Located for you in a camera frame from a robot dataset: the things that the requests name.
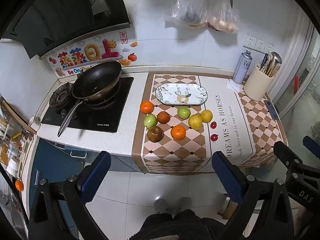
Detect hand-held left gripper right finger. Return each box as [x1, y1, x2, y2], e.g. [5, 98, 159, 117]
[211, 151, 294, 240]

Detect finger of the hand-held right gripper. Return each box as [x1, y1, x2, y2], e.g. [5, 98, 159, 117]
[273, 141, 304, 170]
[302, 135, 320, 153]

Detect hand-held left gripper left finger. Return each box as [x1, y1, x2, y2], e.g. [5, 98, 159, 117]
[28, 151, 112, 240]

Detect large yellow lemon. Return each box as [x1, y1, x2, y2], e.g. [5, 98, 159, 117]
[188, 114, 203, 131]

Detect small round yellow citrus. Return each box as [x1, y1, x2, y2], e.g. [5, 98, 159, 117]
[200, 110, 213, 123]

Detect orange mandarin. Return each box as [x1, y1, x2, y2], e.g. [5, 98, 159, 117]
[140, 101, 154, 114]
[171, 125, 187, 141]

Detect red brown apple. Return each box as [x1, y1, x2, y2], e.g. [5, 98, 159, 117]
[147, 126, 164, 143]

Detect green apple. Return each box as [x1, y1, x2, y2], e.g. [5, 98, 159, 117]
[143, 114, 158, 129]
[177, 107, 191, 120]

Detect dark orange tangerine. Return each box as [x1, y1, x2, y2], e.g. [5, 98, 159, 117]
[157, 111, 171, 124]

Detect floral oval plate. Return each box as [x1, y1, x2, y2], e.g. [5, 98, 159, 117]
[155, 83, 208, 105]

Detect wooden board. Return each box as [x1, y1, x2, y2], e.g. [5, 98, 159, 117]
[217, 196, 239, 222]

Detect glass sliding door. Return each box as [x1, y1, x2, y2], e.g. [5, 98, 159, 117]
[272, 17, 320, 170]

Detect blue kitchen cabinet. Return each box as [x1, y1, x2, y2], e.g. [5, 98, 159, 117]
[29, 139, 84, 230]

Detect checkered table mat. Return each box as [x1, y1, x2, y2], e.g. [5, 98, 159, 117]
[132, 74, 288, 176]

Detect black glass gas stove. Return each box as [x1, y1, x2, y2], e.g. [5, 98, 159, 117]
[41, 76, 134, 133]

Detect person's dark trousers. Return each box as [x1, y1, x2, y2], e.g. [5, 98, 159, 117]
[144, 209, 225, 240]

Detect cream utensil holder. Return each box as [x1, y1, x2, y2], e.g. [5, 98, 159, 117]
[244, 64, 275, 102]

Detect white mug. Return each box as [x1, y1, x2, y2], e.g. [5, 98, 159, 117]
[28, 116, 42, 132]

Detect bundle of chopsticks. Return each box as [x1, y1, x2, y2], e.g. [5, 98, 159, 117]
[264, 56, 281, 77]

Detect white folded paper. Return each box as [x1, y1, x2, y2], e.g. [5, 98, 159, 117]
[226, 80, 244, 92]

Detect cluttered storage rack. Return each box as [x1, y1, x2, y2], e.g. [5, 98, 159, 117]
[0, 94, 38, 178]

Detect grey appliance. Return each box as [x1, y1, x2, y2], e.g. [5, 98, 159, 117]
[0, 175, 28, 240]

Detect metal spoon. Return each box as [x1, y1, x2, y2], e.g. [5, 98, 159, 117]
[270, 51, 282, 65]

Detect grey spray can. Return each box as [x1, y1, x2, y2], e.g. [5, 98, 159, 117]
[233, 50, 252, 85]

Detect clear plastic bag of onions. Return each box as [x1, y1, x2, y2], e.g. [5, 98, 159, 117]
[206, 0, 240, 34]

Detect black range hood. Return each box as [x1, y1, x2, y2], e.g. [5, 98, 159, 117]
[0, 0, 133, 59]

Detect clear plastic bag dark contents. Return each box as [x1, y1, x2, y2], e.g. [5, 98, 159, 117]
[164, 0, 210, 28]

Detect black handled utensil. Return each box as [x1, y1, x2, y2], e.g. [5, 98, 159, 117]
[259, 53, 269, 71]

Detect black wok with metal handle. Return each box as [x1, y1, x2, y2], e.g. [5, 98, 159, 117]
[57, 60, 122, 137]

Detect white wall socket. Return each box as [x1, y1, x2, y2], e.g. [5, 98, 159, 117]
[244, 34, 257, 50]
[254, 39, 275, 54]

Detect colourful lettered wall sticker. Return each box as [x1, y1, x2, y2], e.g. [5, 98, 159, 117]
[49, 39, 121, 77]

